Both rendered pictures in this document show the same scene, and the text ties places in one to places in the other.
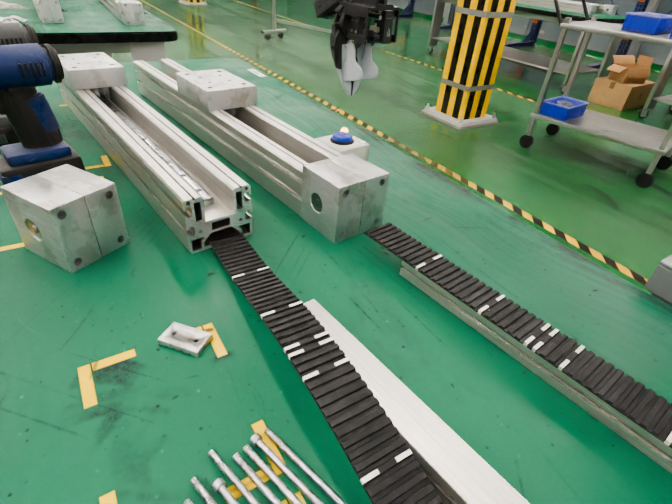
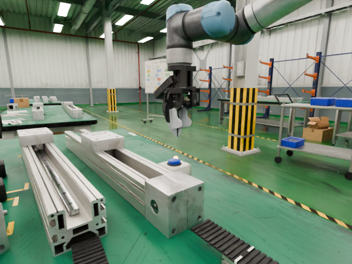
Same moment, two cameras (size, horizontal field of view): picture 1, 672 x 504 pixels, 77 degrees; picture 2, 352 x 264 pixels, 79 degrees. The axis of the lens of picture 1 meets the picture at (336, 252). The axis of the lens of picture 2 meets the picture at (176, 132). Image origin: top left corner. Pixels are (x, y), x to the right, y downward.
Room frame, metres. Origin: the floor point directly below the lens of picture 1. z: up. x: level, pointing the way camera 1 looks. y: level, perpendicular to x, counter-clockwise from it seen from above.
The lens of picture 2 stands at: (0.16, -0.03, 1.07)
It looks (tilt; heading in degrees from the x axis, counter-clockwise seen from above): 11 degrees down; 3
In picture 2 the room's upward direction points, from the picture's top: straight up
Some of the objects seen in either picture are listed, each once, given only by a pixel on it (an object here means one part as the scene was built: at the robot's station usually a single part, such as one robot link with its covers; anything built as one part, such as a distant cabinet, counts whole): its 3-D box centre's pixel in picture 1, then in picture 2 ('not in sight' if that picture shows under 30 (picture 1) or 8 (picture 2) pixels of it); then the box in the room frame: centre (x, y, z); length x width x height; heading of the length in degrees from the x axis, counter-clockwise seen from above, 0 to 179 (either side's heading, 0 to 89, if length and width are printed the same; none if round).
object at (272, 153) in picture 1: (218, 117); (102, 155); (0.94, 0.29, 0.82); 0.80 x 0.10 x 0.09; 41
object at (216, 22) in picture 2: not in sight; (212, 23); (0.75, -0.09, 1.24); 0.11 x 0.11 x 0.08; 47
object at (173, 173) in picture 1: (130, 131); (46, 166); (0.81, 0.43, 0.82); 0.80 x 0.10 x 0.09; 41
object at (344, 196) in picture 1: (349, 194); (178, 199); (0.61, -0.01, 0.83); 0.12 x 0.09 x 0.10; 131
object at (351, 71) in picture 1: (352, 71); (176, 123); (0.79, 0.00, 0.97); 0.06 x 0.03 x 0.09; 41
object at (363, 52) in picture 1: (365, 70); (184, 122); (0.81, -0.02, 0.97); 0.06 x 0.03 x 0.09; 41
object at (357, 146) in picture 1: (337, 155); (172, 172); (0.81, 0.01, 0.81); 0.10 x 0.08 x 0.06; 131
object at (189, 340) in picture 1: (185, 338); not in sight; (0.32, 0.16, 0.78); 0.05 x 0.03 x 0.01; 74
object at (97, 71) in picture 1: (90, 76); (35, 139); (1.00, 0.60, 0.87); 0.16 x 0.11 x 0.07; 41
